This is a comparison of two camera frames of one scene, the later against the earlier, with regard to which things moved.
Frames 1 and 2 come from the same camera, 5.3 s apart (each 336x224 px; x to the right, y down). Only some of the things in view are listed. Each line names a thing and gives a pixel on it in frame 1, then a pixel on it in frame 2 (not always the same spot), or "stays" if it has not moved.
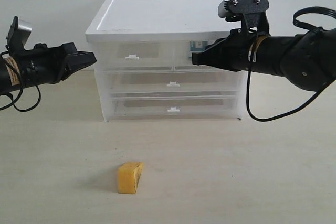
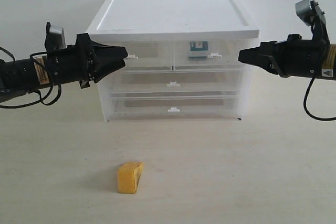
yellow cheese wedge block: [128, 175] stays
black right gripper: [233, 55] to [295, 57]
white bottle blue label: [196, 46] stays
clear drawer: [134, 56] stays
